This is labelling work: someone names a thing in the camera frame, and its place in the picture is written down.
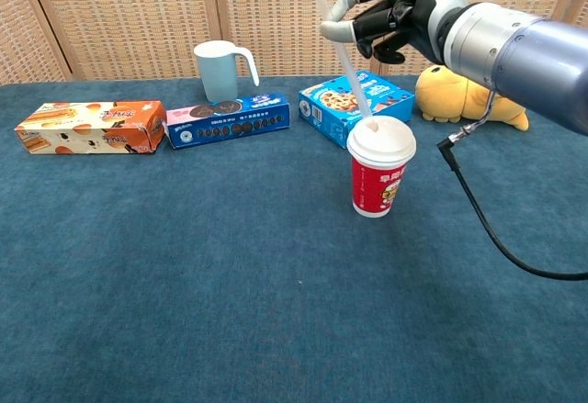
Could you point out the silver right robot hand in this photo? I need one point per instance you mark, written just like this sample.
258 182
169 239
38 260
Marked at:
413 8

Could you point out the clear plastic drinking straw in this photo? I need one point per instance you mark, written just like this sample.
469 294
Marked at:
356 82

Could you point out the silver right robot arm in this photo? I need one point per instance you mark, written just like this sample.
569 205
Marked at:
528 59

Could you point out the red paper cup white lid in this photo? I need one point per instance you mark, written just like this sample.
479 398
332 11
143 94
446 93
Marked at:
377 182

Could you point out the yellow plush toy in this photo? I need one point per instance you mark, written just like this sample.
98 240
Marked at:
441 95

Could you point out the blue chocolate chip cookie box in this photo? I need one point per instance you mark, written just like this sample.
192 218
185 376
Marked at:
331 100

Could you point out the blue sandwich cookie box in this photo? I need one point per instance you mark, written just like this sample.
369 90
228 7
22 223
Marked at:
229 123

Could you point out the woven wooden folding screen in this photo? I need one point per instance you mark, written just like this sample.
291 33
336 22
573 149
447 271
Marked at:
138 13

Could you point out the teal table cloth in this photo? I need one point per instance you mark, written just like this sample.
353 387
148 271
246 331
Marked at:
184 260

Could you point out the orange biscuit box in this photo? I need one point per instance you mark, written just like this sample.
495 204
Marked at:
92 127

